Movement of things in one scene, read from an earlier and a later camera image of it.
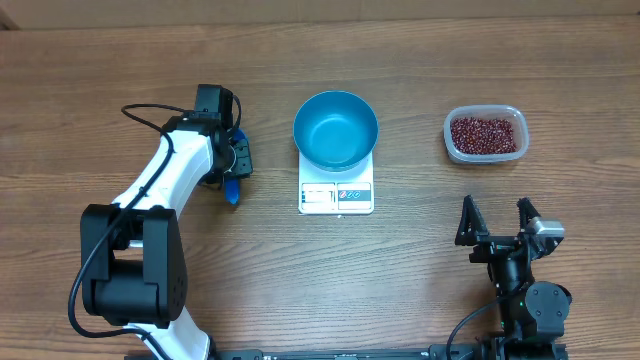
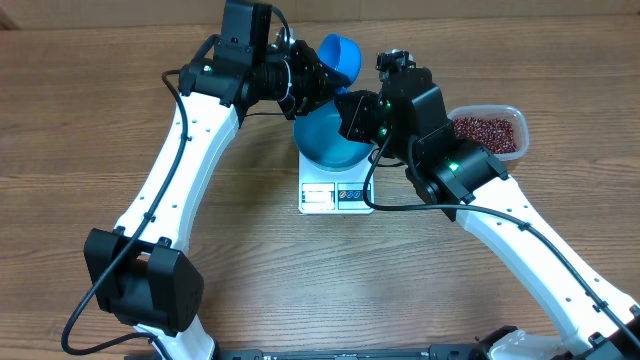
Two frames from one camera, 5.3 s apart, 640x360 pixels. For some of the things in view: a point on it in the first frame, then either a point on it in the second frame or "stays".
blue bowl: [335, 131] stays
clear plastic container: [486, 134] stays
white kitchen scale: [346, 192] stays
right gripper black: [492, 246] → [364, 118]
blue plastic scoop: [232, 183] → [342, 54]
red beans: [482, 136] stays
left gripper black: [244, 165] → [317, 82]
